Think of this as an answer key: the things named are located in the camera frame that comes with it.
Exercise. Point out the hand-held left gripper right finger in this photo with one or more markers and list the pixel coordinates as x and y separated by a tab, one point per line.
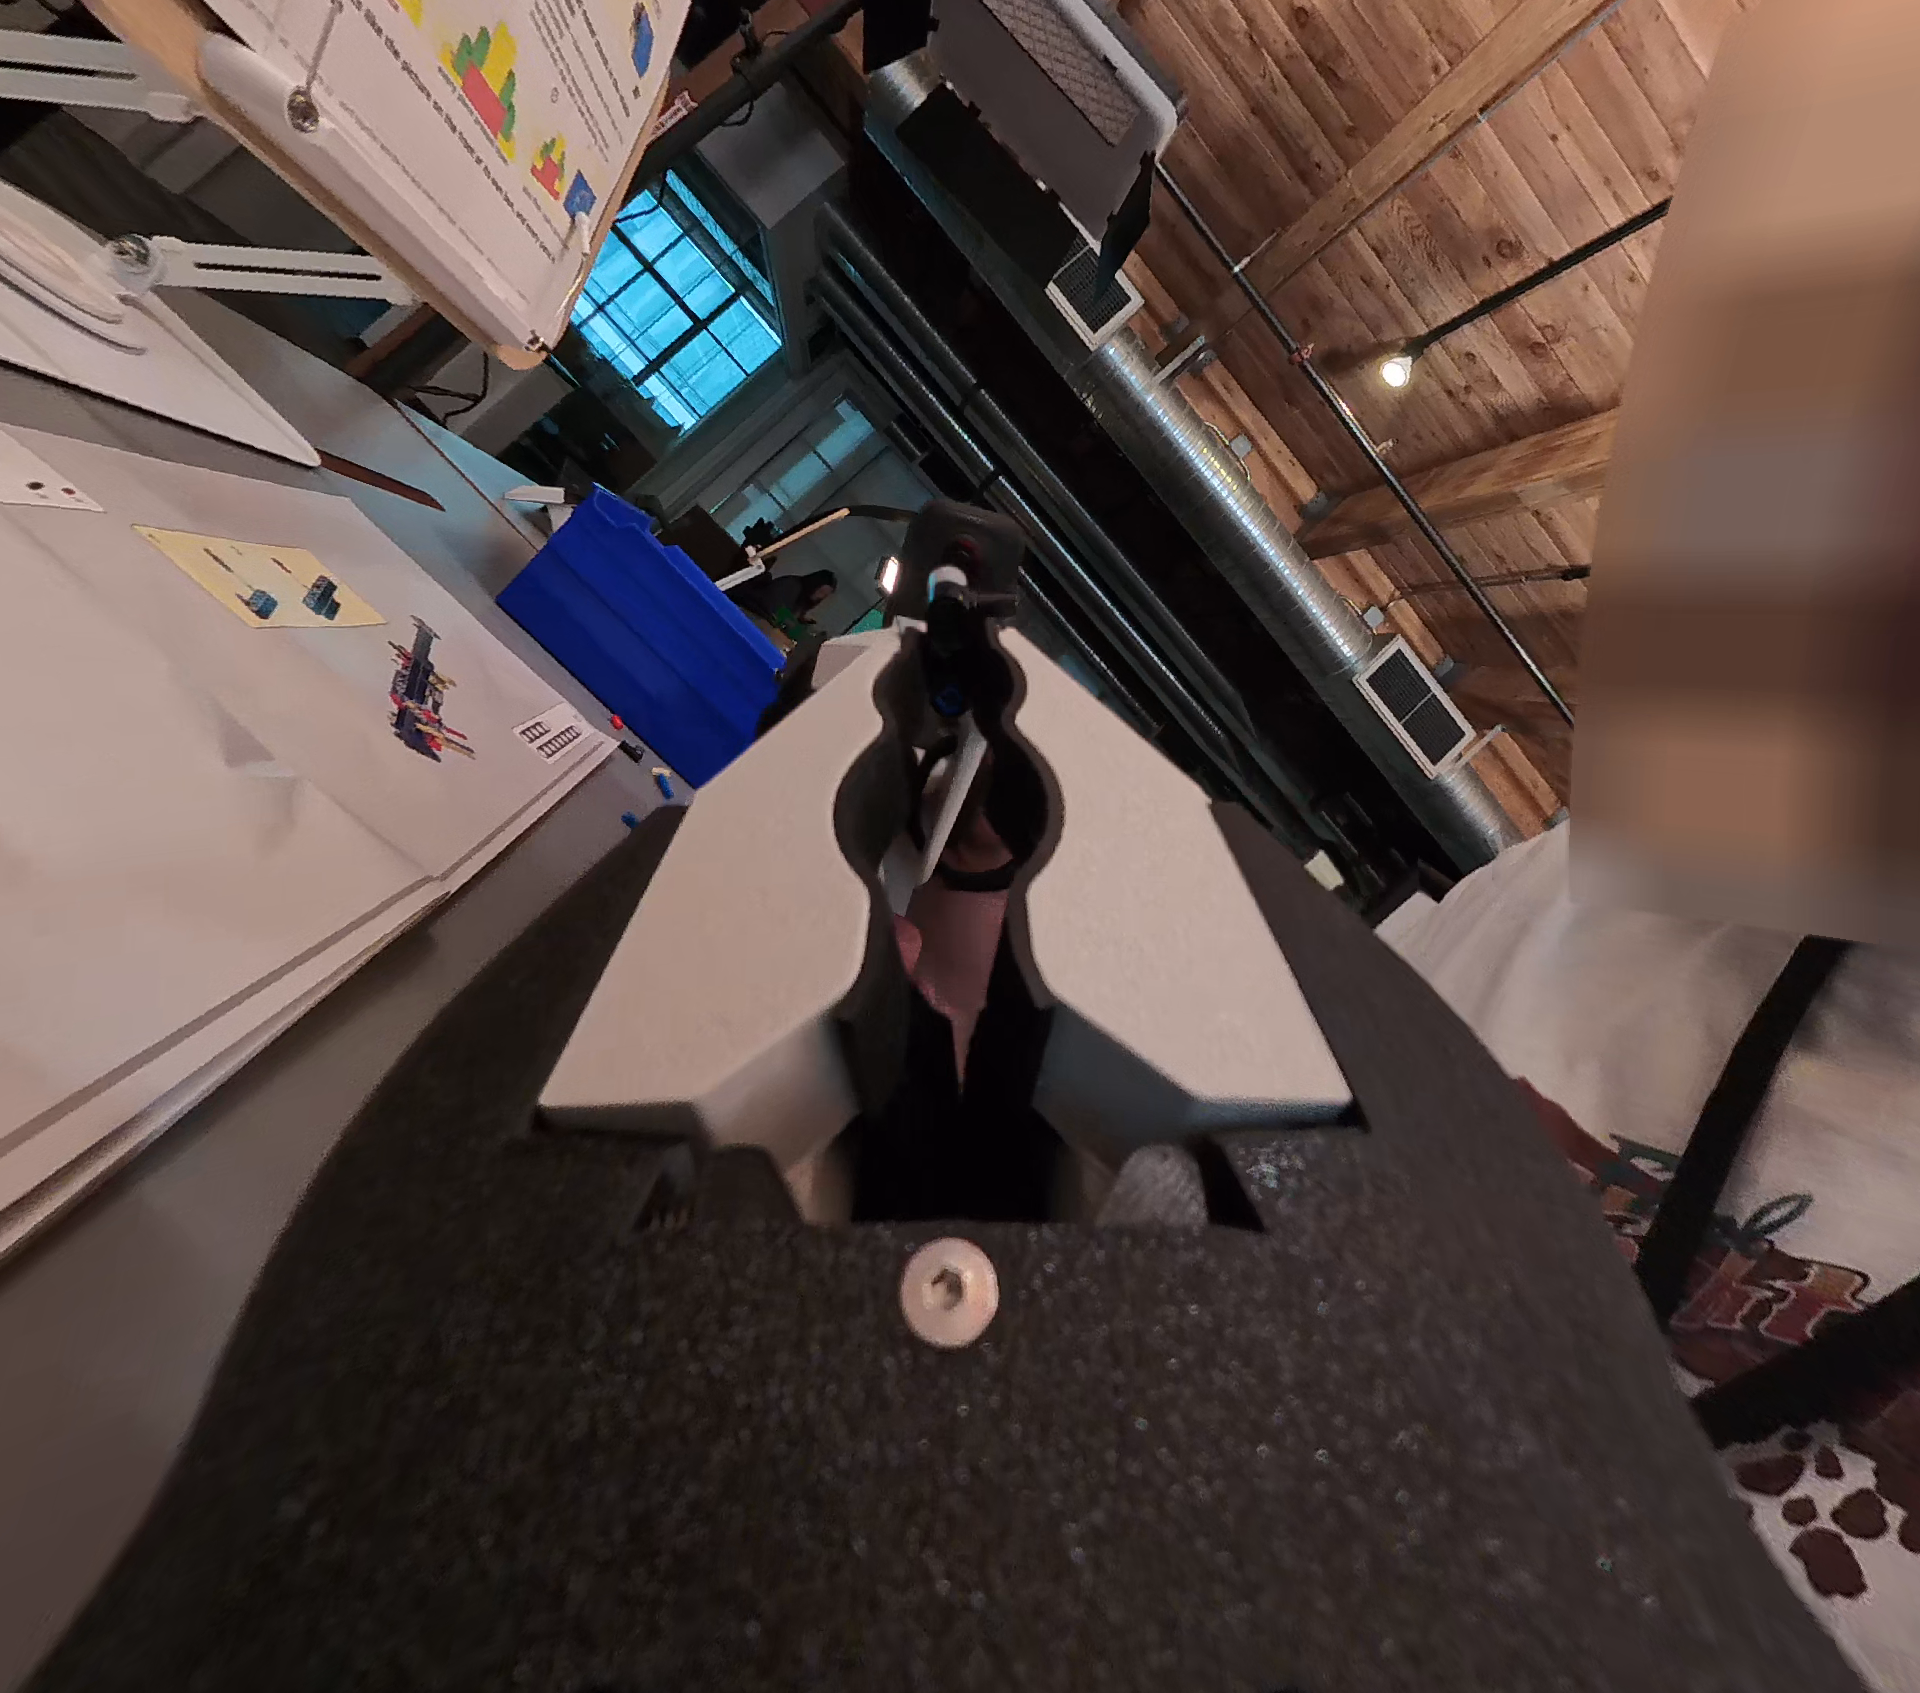
1185	973

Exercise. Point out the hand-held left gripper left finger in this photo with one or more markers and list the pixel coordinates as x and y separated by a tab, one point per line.
705	973

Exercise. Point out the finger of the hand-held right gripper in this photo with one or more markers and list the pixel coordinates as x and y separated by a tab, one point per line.
938	823

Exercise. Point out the black lego connector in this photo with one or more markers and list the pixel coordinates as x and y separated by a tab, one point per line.
953	672

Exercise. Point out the lego instruction booklet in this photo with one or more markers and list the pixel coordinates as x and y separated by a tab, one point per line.
224	748

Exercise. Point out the black white desk lamp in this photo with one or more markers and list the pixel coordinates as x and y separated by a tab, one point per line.
795	534

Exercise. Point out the white air vent grille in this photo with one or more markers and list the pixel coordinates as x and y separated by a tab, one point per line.
1094	295
1413	702

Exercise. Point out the blue plastic bin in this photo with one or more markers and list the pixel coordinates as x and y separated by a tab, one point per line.
645	629

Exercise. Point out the black ceiling conduit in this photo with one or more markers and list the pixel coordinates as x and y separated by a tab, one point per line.
1350	418

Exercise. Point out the ceiling spot lamp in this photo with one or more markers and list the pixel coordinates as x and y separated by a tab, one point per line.
1395	368

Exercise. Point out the hanging grey panel light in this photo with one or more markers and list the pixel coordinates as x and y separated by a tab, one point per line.
1035	29

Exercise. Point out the black ceiling light track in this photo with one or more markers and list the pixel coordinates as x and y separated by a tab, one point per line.
1545	276
1531	576

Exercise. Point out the black pole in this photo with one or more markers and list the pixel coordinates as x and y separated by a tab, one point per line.
764	59

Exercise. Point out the brown wooden strip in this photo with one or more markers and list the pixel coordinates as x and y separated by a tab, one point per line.
382	480

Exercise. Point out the silver ventilation duct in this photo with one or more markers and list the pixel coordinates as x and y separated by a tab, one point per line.
1245	493

